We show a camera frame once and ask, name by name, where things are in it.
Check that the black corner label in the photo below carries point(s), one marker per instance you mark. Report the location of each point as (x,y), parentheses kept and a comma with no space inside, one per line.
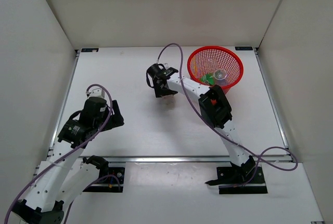
(243,48)
(89,50)

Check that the black left corner label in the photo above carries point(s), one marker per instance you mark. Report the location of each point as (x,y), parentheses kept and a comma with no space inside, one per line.
(89,50)

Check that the clear bottle white cap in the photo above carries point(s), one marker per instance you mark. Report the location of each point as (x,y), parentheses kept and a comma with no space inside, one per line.
(211,65)

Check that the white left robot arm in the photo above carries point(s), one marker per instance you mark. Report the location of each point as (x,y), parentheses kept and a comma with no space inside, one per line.
(52,193)

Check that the clear bottle red label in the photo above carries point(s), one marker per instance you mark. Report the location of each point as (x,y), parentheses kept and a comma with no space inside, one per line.
(169,99)

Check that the red mesh plastic bin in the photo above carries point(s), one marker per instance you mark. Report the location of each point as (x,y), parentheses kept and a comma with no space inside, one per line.
(226,59)

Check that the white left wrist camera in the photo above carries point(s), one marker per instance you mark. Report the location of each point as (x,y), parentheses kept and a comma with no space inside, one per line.
(96,92)

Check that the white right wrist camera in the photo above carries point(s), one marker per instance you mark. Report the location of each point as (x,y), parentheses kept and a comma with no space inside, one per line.
(164,65)

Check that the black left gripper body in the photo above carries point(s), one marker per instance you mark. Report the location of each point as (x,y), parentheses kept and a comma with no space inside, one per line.
(102,121)

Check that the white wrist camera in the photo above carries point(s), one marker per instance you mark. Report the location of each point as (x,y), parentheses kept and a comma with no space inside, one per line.
(96,92)
(164,65)

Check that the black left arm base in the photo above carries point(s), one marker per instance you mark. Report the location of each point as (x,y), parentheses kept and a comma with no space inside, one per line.
(110,178)

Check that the green Sprite bottle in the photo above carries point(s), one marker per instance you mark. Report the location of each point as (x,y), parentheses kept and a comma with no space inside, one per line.
(207,79)

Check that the aluminium table edge rail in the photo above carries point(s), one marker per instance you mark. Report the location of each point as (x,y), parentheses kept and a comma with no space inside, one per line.
(186,159)

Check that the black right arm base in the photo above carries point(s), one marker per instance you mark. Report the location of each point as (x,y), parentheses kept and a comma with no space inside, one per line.
(229,182)

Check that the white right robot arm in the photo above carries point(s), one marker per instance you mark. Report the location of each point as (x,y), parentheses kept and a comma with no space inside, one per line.
(214,108)

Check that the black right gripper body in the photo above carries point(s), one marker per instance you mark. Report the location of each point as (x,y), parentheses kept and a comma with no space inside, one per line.
(157,85)

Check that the clear bottle blue label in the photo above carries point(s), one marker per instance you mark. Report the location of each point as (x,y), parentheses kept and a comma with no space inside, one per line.
(220,77)

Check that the black right corner label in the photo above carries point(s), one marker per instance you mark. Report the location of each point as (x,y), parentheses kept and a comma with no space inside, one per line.
(243,48)

